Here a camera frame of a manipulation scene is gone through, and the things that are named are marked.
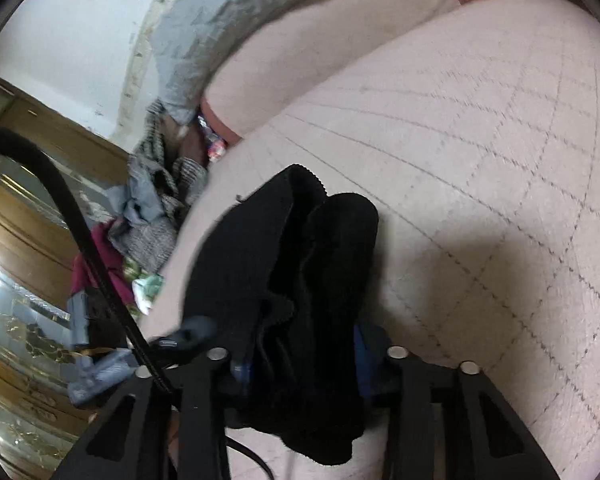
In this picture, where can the wooden wardrobe with mirror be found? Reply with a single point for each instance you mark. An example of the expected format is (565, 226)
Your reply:
(38, 424)

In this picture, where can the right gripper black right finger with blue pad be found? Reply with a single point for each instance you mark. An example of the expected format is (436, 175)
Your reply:
(443, 422)

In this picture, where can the blue grey cloth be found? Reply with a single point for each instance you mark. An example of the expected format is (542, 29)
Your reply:
(136, 203)

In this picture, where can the pink maroon bolster pillow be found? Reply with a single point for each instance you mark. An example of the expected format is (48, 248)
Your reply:
(294, 53)

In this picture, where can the white green small cloth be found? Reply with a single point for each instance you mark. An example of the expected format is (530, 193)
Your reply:
(145, 289)

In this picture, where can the black pants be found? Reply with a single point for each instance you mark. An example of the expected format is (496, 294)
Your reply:
(284, 275)

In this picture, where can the green floral bedsheet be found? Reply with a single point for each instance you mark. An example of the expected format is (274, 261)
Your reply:
(131, 271)

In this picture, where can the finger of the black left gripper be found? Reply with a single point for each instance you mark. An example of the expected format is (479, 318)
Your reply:
(194, 334)

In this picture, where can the grey quilted blanket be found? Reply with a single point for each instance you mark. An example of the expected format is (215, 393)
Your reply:
(194, 38)

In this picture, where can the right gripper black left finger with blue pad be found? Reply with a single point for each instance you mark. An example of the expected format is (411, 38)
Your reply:
(145, 433)

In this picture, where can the grey checked garment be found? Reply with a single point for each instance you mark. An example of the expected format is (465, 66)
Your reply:
(167, 173)

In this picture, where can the colourful small packet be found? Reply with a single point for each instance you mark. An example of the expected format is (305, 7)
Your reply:
(216, 145)

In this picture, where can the pink quilted mattress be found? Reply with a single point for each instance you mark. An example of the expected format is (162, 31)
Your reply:
(477, 137)

